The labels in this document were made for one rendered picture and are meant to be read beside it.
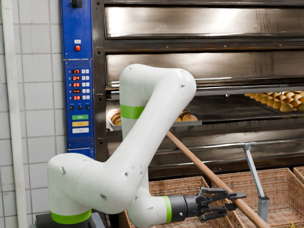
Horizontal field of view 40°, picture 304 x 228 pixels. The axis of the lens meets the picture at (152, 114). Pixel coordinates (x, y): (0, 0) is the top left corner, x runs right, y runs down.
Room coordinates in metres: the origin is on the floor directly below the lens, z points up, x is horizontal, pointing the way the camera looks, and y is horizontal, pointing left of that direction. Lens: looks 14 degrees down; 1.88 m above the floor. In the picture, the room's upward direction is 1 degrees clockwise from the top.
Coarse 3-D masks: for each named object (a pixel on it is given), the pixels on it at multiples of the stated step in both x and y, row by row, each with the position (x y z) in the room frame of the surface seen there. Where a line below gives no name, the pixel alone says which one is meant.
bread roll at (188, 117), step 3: (189, 114) 2.51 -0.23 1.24; (183, 117) 2.49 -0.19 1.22; (186, 117) 2.48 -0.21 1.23; (189, 117) 2.48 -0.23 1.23; (192, 117) 2.49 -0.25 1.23; (195, 117) 2.50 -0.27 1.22; (183, 120) 2.48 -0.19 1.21; (186, 120) 2.47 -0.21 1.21; (189, 120) 2.47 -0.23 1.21; (192, 120) 2.48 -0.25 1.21; (195, 120) 2.49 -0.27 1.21
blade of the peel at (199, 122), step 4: (108, 120) 2.50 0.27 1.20; (200, 120) 2.48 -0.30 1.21; (112, 124) 2.38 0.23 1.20; (176, 124) 2.44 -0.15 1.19; (180, 124) 2.45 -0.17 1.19; (184, 124) 2.45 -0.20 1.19; (188, 124) 2.46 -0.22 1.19; (192, 124) 2.47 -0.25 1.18; (196, 124) 2.47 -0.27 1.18; (200, 124) 2.48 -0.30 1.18; (112, 128) 2.36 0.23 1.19; (116, 128) 2.35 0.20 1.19; (120, 128) 2.35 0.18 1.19
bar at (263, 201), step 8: (216, 144) 2.12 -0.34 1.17; (224, 144) 2.13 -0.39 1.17; (232, 144) 2.14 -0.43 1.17; (240, 144) 2.15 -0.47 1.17; (248, 144) 2.15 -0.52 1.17; (256, 144) 2.17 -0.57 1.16; (264, 144) 2.18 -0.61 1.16; (272, 144) 2.20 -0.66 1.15; (160, 152) 2.03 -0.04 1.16; (168, 152) 2.04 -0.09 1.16; (176, 152) 2.05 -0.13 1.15; (248, 152) 2.14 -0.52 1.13; (248, 160) 2.11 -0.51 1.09; (256, 176) 2.04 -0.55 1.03; (256, 184) 2.01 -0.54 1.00; (264, 200) 1.93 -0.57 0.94; (264, 208) 1.94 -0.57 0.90; (264, 216) 1.94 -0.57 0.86
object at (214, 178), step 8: (168, 136) 2.17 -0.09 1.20; (176, 144) 2.04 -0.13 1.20; (184, 152) 1.92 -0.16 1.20; (192, 160) 1.81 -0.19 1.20; (200, 168) 1.72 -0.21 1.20; (208, 168) 1.69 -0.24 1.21; (208, 176) 1.63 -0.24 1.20; (216, 176) 1.60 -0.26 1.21; (216, 184) 1.55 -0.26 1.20; (224, 184) 1.52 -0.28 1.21; (232, 200) 1.41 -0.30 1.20; (240, 200) 1.38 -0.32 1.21; (240, 208) 1.35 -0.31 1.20; (248, 208) 1.32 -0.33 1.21; (248, 216) 1.29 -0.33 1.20; (256, 216) 1.26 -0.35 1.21; (256, 224) 1.24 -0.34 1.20; (264, 224) 1.21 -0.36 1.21
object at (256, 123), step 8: (224, 120) 2.59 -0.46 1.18; (232, 120) 2.59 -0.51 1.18; (240, 120) 2.59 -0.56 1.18; (248, 120) 2.59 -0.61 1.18; (256, 120) 2.59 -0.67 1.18; (264, 120) 2.60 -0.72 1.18; (272, 120) 2.61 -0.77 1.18; (280, 120) 2.63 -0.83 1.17; (288, 120) 2.65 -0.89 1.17; (296, 120) 2.66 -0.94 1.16; (176, 128) 2.44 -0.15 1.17; (184, 128) 2.46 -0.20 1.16; (192, 128) 2.47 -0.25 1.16; (200, 128) 2.48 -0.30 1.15; (208, 128) 2.50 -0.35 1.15; (216, 128) 2.51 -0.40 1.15; (224, 128) 2.53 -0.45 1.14; (112, 136) 2.34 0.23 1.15; (120, 136) 2.35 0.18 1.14
